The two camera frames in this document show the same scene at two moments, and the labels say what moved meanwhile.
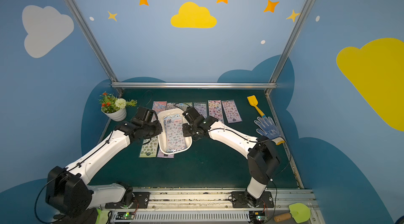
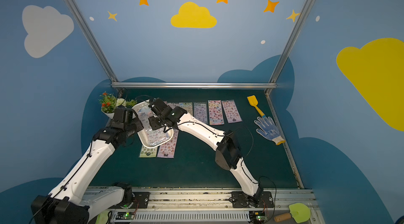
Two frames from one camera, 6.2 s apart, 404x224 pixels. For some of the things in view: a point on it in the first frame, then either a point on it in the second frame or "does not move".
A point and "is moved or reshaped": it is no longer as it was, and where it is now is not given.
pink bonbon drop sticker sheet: [171, 106] does not move
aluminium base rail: [220, 199] does not move
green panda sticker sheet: [183, 105] does not move
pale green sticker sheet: [150, 149] does not move
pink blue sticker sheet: [215, 110] does not move
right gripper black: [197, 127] -> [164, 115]
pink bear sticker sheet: [231, 111] does not move
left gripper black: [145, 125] -> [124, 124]
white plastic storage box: [171, 140] is moved or reshaped
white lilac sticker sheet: [173, 135] is moved or reshaped
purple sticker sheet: [201, 108] does not move
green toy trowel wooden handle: [300, 212] does not move
